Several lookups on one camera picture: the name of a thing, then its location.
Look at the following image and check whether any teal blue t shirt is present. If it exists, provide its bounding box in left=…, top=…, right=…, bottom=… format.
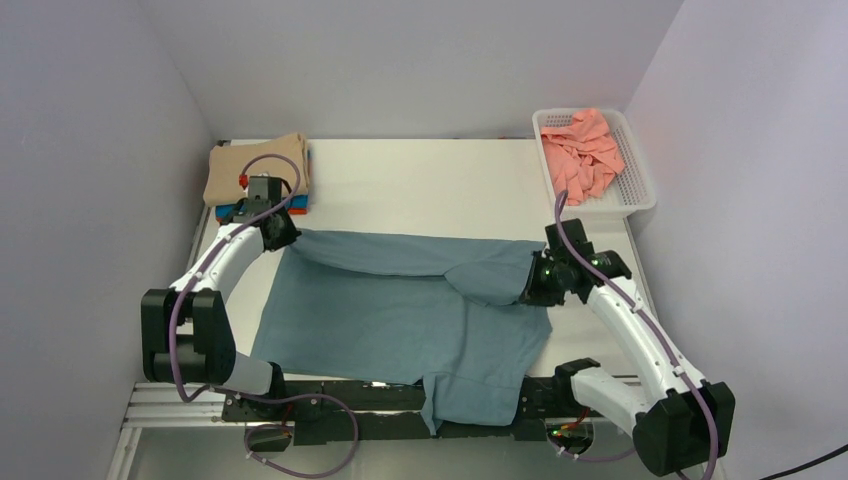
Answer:
left=252, top=230, right=552, bottom=433

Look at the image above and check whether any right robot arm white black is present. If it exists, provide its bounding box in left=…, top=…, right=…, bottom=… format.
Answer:
left=521, top=219, right=736, bottom=476

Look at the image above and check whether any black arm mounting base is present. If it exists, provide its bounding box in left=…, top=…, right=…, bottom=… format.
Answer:
left=221, top=377, right=603, bottom=446

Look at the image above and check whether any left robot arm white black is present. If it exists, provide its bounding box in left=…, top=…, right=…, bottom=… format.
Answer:
left=140, top=175, right=301, bottom=402

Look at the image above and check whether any folded orange t shirt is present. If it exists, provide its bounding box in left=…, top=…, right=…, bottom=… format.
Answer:
left=214, top=205, right=309, bottom=224

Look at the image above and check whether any folded blue t shirt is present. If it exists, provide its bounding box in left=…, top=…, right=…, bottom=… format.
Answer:
left=214, top=148, right=312, bottom=223

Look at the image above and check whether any folded beige t shirt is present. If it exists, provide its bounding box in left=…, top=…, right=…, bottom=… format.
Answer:
left=203, top=133, right=311, bottom=207

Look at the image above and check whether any salmon pink t shirt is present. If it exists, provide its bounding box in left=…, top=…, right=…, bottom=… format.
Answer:
left=540, top=108, right=625, bottom=206

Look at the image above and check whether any white plastic basket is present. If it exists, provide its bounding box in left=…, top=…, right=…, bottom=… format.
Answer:
left=532, top=108, right=656, bottom=218

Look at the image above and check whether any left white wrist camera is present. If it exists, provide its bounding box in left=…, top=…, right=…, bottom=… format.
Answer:
left=238, top=174, right=282, bottom=195

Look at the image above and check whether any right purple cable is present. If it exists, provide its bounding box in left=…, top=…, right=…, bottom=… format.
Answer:
left=548, top=190, right=721, bottom=480

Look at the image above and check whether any aluminium frame rail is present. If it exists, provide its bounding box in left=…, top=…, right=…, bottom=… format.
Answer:
left=121, top=378, right=664, bottom=429

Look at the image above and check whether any black cable at corner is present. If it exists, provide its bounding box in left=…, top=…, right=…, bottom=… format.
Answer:
left=759, top=442, right=848, bottom=480

